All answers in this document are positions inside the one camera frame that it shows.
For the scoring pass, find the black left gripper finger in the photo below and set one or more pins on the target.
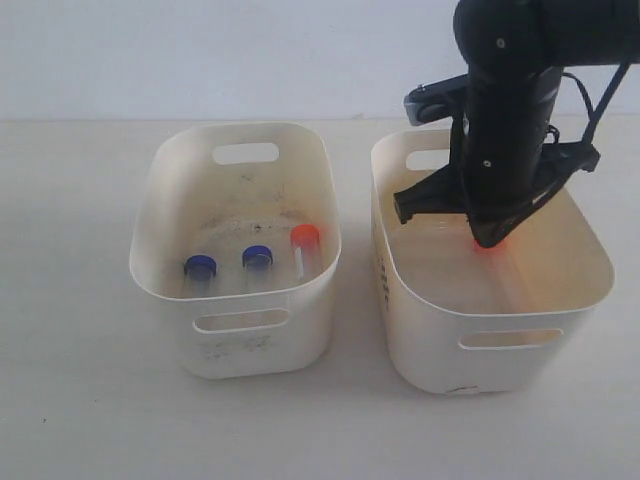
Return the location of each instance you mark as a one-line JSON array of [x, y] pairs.
[[438, 193]]

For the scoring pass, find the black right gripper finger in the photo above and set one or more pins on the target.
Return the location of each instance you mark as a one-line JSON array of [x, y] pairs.
[[491, 224]]

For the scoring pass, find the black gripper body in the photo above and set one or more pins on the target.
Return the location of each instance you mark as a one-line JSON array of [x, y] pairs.
[[507, 160]]

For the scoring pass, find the orange-capped tube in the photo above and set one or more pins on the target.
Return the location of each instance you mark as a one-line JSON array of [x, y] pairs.
[[503, 277], [305, 242]]

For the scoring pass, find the white plastic bin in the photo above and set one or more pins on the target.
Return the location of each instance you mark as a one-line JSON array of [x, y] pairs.
[[215, 190], [444, 333]]

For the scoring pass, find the blue-capped tube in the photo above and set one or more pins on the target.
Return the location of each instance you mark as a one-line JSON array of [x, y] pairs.
[[200, 272], [257, 262]]

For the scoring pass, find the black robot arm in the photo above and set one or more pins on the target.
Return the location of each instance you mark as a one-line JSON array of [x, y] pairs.
[[514, 39]]

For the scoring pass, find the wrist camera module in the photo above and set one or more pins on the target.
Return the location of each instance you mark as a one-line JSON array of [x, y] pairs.
[[429, 103]]

